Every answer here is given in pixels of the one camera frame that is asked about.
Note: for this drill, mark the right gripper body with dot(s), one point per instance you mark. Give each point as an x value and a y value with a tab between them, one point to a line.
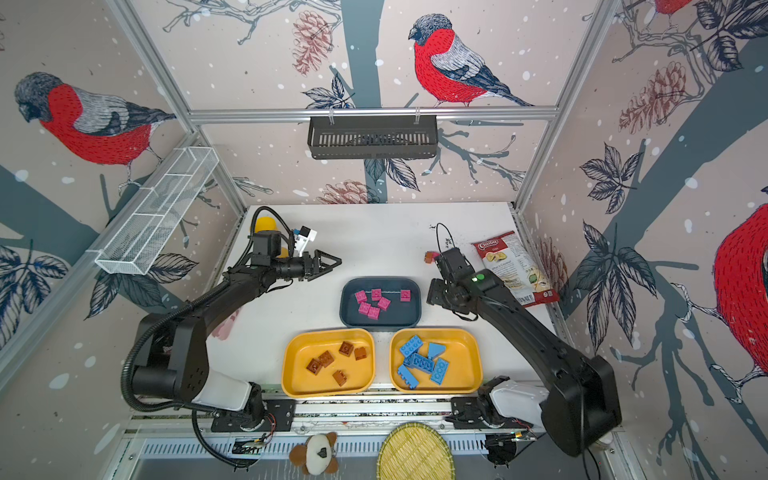
441	291

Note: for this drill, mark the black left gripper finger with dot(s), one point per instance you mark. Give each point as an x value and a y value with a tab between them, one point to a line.
324	260
319	271

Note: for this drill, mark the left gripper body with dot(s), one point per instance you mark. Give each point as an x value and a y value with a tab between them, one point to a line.
293	268

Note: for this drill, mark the small pink lego brick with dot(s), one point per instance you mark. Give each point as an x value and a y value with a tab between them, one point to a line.
373	313

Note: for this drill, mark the blue sloped lego brick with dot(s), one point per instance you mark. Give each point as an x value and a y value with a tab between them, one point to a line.
435	350

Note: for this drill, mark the pink lego brick group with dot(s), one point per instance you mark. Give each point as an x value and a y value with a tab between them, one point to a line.
384	303

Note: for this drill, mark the large blue lego brick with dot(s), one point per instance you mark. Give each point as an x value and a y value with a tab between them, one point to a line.
412	346

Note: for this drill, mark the blue lego brick group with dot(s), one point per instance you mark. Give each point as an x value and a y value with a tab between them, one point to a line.
439	371

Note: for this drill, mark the brown lego brick front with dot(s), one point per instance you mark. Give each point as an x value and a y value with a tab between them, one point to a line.
326	358

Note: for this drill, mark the blue long lego brick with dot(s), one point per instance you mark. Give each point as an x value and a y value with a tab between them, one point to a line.
409	380

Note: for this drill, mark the brown lego brick group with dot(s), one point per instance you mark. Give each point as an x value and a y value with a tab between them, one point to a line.
340	377

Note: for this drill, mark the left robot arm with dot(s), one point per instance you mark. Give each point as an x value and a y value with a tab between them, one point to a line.
168	365

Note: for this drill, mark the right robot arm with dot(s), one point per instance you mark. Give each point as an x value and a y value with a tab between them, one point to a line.
582	403

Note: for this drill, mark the dark teal tray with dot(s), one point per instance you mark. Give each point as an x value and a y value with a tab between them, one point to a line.
398	316

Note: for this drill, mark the yellow plastic goblet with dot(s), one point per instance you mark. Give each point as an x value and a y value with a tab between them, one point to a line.
265	223

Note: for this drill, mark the snack package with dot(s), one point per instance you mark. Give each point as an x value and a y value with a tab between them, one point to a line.
506	257

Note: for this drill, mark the right yellow tray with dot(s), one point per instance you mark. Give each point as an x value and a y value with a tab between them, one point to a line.
465	373

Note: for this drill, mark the pink tongs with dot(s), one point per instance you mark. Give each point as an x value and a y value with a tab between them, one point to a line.
223	330

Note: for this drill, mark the black hanging basket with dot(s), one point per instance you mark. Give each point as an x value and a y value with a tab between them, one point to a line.
373	137

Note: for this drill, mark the woven bamboo plate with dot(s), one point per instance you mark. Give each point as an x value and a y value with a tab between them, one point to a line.
415	451

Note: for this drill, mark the plush toy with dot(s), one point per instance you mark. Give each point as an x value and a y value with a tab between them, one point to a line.
317	455

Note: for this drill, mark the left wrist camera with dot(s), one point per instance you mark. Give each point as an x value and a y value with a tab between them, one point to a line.
302	238

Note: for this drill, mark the white wire basket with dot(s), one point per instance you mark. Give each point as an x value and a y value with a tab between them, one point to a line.
140	238

